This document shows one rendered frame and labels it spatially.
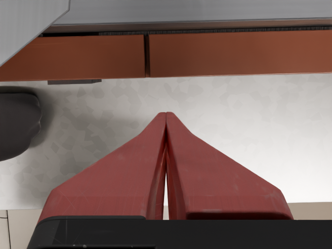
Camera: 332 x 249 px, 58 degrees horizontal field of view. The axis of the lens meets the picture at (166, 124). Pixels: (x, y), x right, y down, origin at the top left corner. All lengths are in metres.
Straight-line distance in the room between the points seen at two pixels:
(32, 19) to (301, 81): 0.36
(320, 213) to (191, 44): 1.18
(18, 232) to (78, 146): 0.63
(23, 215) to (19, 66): 0.75
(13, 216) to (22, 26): 0.82
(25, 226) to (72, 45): 0.80
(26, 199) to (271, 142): 0.38
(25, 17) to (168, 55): 0.12
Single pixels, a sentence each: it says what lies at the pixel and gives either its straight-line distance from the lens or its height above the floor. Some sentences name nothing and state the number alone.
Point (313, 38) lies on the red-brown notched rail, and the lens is 0.32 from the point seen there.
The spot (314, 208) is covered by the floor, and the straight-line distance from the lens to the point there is 1.38.
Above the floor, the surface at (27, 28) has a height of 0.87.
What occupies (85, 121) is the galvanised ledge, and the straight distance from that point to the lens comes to 0.45.
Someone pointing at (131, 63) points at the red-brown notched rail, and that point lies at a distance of 0.29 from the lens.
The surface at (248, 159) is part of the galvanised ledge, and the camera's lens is 0.47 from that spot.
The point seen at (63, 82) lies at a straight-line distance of 0.36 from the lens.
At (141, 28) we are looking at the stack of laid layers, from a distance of 0.28.
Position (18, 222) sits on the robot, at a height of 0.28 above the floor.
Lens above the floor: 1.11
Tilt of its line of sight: 80 degrees down
